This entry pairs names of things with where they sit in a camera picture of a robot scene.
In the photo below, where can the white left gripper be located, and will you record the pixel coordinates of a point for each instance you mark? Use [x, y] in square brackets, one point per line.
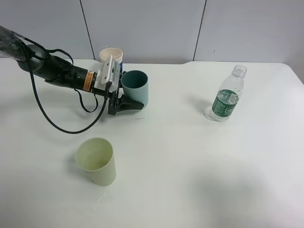
[115, 104]

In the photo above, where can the teal plastic cup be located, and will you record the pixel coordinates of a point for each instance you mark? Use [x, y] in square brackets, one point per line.
[135, 86]

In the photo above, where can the clear green-label water bottle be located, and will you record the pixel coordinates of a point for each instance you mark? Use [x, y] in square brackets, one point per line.
[227, 96]

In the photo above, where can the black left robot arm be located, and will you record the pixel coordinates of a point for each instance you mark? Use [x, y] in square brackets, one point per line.
[32, 57]

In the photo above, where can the blue white paper cup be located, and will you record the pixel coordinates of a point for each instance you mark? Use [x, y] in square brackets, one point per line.
[116, 53]

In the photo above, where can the light green plastic cup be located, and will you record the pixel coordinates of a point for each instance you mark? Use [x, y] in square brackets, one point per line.
[95, 156]

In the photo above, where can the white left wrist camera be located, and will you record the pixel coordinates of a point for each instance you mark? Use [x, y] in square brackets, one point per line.
[111, 73]

